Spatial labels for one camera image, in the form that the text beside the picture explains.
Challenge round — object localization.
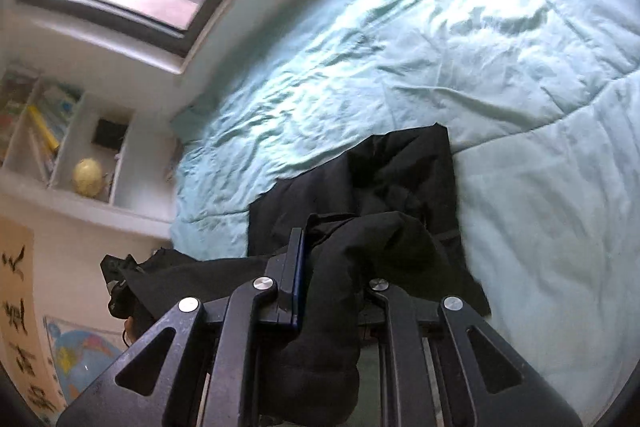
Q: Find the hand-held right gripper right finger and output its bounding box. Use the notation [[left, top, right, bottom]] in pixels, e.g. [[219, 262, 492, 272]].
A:
[[361, 276, 585, 427]]

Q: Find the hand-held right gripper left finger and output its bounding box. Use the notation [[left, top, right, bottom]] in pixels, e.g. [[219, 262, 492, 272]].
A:
[[56, 227, 306, 427]]

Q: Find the black hooded jacket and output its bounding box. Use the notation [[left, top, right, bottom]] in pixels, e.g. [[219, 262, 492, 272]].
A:
[[121, 122, 494, 426]]

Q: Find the blue world map poster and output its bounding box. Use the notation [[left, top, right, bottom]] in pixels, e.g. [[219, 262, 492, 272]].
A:
[[43, 315, 127, 409]]

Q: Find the white bookshelf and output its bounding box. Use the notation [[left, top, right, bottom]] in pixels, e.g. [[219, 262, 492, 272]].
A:
[[0, 61, 187, 238]]

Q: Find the yellow globe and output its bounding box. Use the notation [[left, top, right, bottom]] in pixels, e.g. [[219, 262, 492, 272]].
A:
[[73, 158, 107, 197]]

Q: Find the black box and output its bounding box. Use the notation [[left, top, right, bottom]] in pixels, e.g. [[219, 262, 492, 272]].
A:
[[92, 118, 129, 148]]

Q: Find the row of books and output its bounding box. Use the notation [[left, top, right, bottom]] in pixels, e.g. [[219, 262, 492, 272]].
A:
[[0, 69, 84, 184]]

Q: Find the light blue comforter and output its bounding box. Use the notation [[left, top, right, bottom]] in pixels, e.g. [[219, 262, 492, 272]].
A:
[[167, 0, 640, 427]]

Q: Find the calligraphy wall scroll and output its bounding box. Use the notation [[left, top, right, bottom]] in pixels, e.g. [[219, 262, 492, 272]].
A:
[[0, 216, 67, 414]]

